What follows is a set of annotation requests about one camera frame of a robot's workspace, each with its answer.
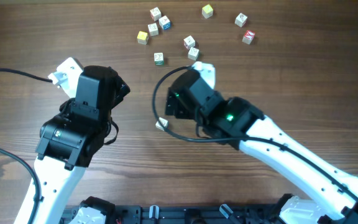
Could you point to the white block far right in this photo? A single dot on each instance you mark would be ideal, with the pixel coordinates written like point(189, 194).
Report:
point(241, 20)

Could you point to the white block red side middle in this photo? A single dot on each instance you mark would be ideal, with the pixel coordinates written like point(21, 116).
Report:
point(189, 42)

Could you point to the white block green side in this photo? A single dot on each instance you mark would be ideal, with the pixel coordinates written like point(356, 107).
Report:
point(158, 58)

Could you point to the red letter block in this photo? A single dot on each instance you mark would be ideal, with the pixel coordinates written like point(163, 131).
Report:
point(248, 37)

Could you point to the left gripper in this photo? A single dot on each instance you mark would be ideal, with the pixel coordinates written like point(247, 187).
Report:
point(122, 89)

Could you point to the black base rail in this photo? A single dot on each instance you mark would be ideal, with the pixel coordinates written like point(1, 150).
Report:
point(133, 214)

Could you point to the yellow block top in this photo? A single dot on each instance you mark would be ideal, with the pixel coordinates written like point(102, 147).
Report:
point(207, 11)

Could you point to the white block blue side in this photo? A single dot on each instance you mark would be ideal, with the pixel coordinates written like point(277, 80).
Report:
point(164, 22)

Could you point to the white block red side top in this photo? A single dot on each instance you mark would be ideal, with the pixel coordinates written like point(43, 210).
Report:
point(155, 14)

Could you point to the white block red side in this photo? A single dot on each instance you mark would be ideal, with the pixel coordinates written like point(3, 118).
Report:
point(189, 42)
point(155, 14)

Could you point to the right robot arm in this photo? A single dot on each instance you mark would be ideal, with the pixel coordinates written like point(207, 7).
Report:
point(332, 195)

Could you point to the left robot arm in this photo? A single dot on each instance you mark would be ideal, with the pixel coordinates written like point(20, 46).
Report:
point(68, 142)

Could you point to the plain white picture block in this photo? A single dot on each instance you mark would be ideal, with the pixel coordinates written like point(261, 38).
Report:
point(193, 53)

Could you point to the white block red edge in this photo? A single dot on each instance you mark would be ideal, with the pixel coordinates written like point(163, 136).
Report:
point(153, 29)

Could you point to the yellow block left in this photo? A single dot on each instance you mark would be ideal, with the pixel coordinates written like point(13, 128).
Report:
point(142, 38)

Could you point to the yellow block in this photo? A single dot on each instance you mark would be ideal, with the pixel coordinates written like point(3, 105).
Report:
point(142, 38)
point(207, 11)

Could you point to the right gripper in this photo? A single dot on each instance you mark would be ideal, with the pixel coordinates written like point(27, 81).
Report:
point(173, 101)

